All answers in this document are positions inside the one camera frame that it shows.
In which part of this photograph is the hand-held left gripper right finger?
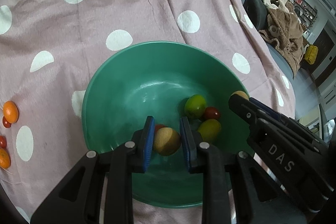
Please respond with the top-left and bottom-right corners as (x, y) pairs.
(179, 116), (307, 224)

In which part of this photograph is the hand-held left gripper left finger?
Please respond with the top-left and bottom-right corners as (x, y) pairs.
(30, 116), (156, 224)

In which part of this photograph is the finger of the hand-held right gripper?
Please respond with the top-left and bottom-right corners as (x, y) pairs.
(248, 97), (289, 125)
(228, 95), (268, 140)

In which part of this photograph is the tan round fruit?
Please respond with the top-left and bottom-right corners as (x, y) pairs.
(230, 90), (249, 102)
(153, 127), (181, 156)

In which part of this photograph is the yellow-green round fruit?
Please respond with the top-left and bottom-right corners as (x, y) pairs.
(197, 119), (222, 143)

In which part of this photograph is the green round fruit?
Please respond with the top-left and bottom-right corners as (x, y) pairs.
(184, 94), (207, 119)

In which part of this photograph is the green plastic bowl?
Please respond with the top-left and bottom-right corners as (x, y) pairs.
(81, 41), (254, 208)

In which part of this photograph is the yellow bag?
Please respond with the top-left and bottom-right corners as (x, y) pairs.
(304, 43), (319, 64)

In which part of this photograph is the brown fleece blanket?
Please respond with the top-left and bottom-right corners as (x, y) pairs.
(259, 0), (309, 79)

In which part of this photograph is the grey sofa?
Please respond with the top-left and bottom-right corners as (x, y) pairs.
(207, 0), (297, 80)

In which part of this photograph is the large orange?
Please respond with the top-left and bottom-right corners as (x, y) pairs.
(3, 101), (19, 124)

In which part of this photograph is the small mandarin orange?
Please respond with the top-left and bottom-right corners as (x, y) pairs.
(0, 148), (11, 169)

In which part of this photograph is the pink polka dot blanket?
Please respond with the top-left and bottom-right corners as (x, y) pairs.
(0, 0), (296, 224)

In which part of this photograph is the wall shelf with items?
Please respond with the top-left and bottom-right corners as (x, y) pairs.
(285, 0), (318, 30)

